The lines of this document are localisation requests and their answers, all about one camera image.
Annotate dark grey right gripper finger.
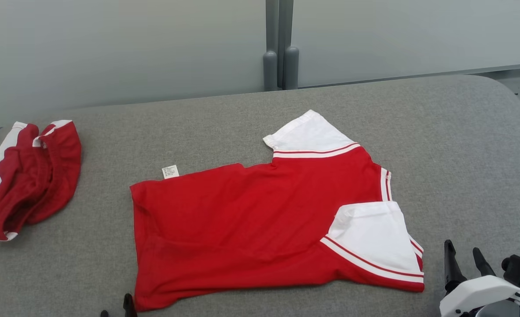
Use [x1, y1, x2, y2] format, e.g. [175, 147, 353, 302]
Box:
[472, 247, 497, 278]
[444, 240, 467, 293]

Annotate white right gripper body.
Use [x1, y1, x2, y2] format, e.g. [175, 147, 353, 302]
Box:
[439, 275, 520, 317]

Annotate red white t-shirt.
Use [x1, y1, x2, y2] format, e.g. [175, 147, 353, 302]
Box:
[129, 109, 425, 312]

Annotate red white shorts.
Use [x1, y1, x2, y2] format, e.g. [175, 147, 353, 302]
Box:
[0, 120, 82, 242]

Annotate grey slotted partition post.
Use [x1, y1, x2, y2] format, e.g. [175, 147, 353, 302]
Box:
[263, 0, 299, 91]

